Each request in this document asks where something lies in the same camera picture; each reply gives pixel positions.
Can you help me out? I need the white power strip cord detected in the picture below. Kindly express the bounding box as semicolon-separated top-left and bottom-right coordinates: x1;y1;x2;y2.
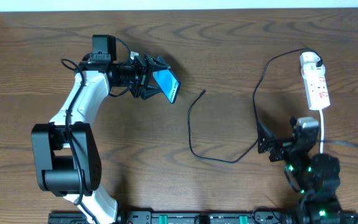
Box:
318;109;325;154

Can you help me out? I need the white USB charger plug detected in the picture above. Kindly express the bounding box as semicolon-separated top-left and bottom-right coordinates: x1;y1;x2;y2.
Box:
300;51;321;66

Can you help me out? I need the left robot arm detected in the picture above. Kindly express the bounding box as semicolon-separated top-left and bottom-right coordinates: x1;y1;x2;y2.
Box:
31;35;174;223

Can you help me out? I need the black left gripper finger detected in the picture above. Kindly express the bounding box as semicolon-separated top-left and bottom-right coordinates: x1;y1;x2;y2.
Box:
144;54;171;72
140;85;162;100

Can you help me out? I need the blue Galaxy smartphone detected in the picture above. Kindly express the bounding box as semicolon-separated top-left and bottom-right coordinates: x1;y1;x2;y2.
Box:
153;70;181;104

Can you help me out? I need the black USB charging cable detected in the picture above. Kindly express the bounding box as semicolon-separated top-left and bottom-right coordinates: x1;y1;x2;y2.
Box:
186;47;324;164

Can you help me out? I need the white power strip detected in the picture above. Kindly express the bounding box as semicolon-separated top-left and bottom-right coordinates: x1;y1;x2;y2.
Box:
301;63;331;111

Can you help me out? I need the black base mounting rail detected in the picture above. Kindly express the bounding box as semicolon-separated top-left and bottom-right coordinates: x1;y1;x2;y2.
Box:
47;209;357;224

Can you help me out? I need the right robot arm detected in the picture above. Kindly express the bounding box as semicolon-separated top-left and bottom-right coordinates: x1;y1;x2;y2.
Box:
257;117;341;223

